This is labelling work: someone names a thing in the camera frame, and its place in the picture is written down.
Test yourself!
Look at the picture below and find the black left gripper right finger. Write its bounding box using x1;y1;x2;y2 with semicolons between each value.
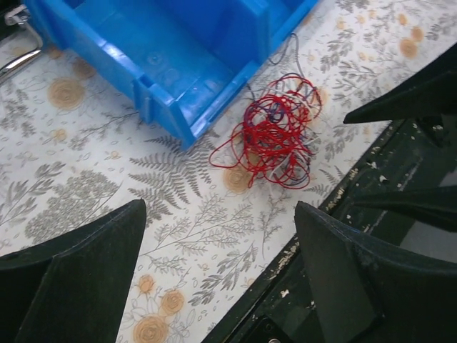
294;202;456;342

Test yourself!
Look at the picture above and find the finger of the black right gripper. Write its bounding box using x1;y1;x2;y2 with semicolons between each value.
343;45;456;146
353;185;456;229

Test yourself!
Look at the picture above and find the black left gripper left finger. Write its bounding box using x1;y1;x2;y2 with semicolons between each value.
1;199;146;342

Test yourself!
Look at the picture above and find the red wire bundle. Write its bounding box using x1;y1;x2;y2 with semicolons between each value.
209;33;324;191

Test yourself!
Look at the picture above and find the floral patterned table mat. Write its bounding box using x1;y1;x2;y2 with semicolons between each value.
1;1;456;342

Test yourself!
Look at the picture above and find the blue three-compartment plastic bin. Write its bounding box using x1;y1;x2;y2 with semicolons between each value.
26;0;315;149

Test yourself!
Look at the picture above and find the black poker chip case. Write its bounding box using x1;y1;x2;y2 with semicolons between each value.
1;3;44;84

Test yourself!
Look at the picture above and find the black metal base rail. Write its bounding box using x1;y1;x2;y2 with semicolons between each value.
206;116;456;342

